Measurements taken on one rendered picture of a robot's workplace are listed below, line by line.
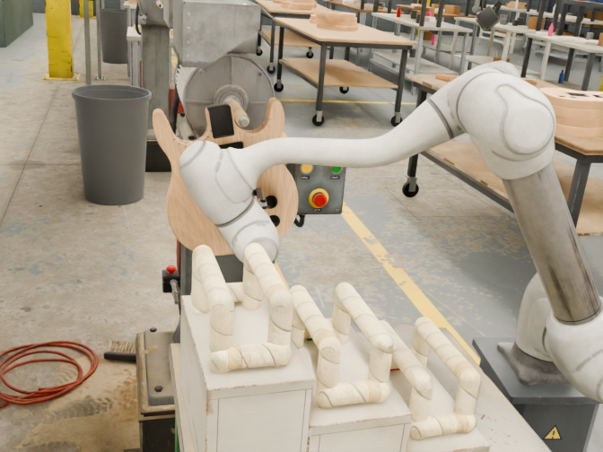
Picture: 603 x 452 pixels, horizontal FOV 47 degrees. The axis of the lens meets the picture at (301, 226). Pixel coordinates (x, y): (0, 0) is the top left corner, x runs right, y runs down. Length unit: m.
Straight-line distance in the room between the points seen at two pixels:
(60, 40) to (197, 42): 7.56
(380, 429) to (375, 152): 0.63
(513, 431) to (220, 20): 1.03
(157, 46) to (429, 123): 4.11
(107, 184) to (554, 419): 3.49
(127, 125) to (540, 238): 3.49
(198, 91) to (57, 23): 7.24
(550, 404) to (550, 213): 0.58
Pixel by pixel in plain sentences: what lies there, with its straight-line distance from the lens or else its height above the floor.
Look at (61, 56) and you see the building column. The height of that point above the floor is 0.27.
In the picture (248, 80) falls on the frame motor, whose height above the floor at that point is 1.31.
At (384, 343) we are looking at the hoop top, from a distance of 1.03.
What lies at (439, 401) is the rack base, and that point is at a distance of 1.25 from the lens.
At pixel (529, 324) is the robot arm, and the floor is 0.84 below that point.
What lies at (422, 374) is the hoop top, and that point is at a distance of 1.11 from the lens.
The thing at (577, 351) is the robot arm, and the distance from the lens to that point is 1.60.
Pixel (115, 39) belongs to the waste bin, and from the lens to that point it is 10.44.
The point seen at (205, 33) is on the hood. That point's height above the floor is 1.46.
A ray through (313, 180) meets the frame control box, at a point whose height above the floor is 1.03.
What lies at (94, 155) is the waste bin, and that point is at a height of 0.34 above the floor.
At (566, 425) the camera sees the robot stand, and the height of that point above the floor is 0.61.
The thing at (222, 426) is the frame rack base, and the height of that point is 1.04.
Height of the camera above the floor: 1.64
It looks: 21 degrees down
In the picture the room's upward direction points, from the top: 5 degrees clockwise
